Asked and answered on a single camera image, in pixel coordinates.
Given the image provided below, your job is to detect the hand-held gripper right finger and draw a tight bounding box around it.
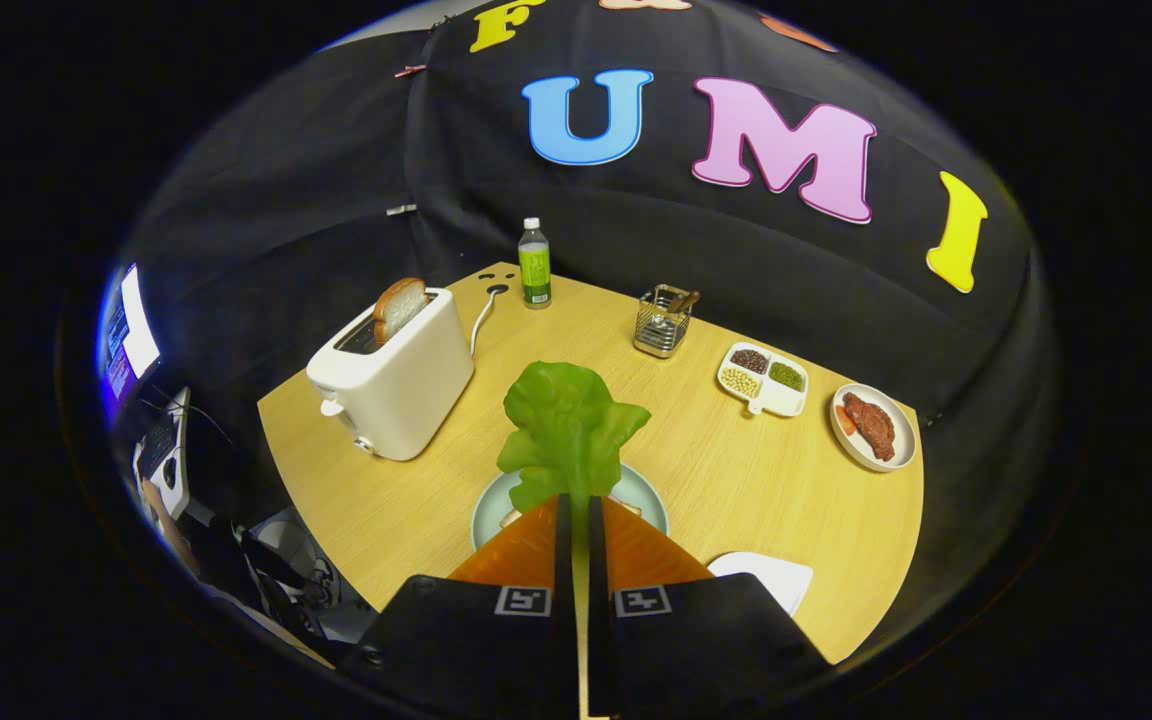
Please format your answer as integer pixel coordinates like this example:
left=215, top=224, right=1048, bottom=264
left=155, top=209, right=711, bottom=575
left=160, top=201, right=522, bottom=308
left=586, top=494, right=834, bottom=720

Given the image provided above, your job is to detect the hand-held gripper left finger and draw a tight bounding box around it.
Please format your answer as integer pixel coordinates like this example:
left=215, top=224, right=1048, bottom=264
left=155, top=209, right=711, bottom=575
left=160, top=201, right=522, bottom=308
left=341, top=492, right=582, bottom=720

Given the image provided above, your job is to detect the green lettuce leaf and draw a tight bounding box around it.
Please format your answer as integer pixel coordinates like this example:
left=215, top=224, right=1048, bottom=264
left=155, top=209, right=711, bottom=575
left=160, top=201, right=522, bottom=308
left=496, top=361, right=653, bottom=516

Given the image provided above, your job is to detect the brown crust bread slice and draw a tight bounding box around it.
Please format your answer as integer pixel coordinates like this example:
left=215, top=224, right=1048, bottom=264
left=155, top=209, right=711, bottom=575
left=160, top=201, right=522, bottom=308
left=373, top=278, right=429, bottom=348

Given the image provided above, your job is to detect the pale green round plate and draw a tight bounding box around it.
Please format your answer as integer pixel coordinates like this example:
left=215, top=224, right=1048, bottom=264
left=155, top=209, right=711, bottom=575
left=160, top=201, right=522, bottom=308
left=471, top=462, right=670, bottom=551

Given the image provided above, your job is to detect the white square plate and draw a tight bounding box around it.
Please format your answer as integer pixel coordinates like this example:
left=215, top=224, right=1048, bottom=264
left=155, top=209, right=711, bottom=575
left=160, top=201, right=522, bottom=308
left=706, top=551, right=814, bottom=617

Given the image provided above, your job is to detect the white toaster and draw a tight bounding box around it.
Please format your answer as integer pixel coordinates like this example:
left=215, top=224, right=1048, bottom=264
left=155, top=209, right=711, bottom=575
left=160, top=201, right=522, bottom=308
left=306, top=287, right=476, bottom=462

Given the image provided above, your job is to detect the white divided bean dish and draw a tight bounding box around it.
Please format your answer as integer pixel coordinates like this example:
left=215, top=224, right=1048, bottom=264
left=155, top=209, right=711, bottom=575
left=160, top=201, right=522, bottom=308
left=716, top=342, right=810, bottom=418

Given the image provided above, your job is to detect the green label drink bottle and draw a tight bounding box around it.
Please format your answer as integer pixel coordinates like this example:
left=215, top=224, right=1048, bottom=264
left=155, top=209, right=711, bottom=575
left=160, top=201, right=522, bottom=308
left=518, top=217, right=553, bottom=310

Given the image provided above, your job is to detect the red meat piece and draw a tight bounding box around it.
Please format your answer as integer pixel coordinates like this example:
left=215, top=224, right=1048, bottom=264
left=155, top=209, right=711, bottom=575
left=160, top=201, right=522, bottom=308
left=843, top=392, right=897, bottom=462

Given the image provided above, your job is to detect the black backdrop cloth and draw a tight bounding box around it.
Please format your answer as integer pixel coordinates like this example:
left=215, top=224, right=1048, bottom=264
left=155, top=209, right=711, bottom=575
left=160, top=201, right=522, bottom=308
left=111, top=0, right=1052, bottom=521

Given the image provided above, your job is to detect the white oval meat plate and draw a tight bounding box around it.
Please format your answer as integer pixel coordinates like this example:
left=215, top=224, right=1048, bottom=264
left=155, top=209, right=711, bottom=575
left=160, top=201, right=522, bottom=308
left=829, top=383, right=918, bottom=473

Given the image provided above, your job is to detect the white device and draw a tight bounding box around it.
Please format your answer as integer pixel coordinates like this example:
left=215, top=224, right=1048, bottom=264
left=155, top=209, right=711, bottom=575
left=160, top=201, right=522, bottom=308
left=133, top=388, right=192, bottom=519

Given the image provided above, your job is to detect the computer monitor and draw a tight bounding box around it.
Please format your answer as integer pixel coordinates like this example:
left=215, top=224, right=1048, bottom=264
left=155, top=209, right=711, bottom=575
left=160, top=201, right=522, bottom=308
left=96, top=263, right=162, bottom=401

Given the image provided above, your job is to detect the metal wire utensil holder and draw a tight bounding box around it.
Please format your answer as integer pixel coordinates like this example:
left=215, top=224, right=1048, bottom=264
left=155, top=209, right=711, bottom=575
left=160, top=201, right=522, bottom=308
left=633, top=285, right=697, bottom=359

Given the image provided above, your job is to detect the white toaster cable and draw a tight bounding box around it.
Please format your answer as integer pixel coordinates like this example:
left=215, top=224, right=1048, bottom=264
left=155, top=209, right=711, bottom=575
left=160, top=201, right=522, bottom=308
left=469, top=284, right=510, bottom=357

